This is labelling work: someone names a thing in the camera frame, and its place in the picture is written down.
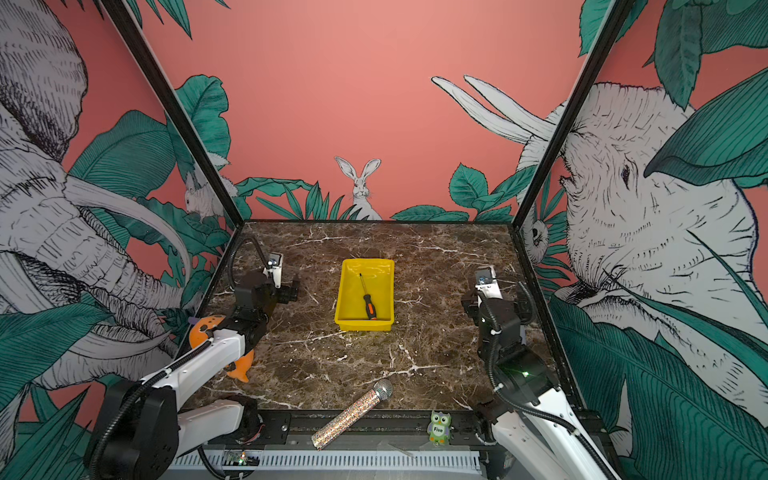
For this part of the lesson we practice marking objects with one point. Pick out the yellow plastic bin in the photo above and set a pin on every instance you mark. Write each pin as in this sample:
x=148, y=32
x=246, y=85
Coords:
x=350, y=314

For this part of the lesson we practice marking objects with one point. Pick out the green owl figurine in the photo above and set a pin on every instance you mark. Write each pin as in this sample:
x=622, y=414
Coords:
x=439, y=428

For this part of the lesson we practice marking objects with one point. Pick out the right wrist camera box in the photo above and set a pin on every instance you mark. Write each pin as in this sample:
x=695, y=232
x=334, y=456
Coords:
x=486, y=282

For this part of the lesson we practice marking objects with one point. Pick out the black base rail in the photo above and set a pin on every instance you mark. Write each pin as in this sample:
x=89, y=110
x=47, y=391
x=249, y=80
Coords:
x=468, y=428

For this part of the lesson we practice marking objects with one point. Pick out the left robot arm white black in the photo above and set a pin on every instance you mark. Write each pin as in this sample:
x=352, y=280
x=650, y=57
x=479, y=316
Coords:
x=142, y=426

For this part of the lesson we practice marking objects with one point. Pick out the orange black handled screwdriver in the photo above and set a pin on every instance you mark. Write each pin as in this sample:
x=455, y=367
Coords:
x=369, y=305

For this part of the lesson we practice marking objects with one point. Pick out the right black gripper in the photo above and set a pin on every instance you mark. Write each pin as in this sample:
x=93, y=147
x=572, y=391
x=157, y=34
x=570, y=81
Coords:
x=476, y=310

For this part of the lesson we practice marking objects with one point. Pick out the orange shark plush toy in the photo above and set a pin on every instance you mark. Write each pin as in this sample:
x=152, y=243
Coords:
x=203, y=329

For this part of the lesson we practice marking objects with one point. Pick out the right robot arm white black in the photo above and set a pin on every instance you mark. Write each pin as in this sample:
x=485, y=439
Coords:
x=532, y=418

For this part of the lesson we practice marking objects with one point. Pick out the glitter toy microphone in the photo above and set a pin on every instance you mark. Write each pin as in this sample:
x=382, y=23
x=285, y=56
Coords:
x=381, y=391

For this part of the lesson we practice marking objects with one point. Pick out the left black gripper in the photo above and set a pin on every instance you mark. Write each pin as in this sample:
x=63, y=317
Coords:
x=287, y=292

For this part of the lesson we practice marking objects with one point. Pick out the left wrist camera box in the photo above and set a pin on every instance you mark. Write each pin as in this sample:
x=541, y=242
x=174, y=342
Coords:
x=273, y=269

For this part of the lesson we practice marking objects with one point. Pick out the white slotted cable duct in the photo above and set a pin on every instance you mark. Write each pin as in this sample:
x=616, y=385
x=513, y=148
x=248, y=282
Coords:
x=233, y=461

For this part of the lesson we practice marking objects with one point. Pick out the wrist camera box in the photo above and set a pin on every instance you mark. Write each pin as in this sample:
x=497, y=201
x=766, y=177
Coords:
x=486, y=282
x=273, y=269

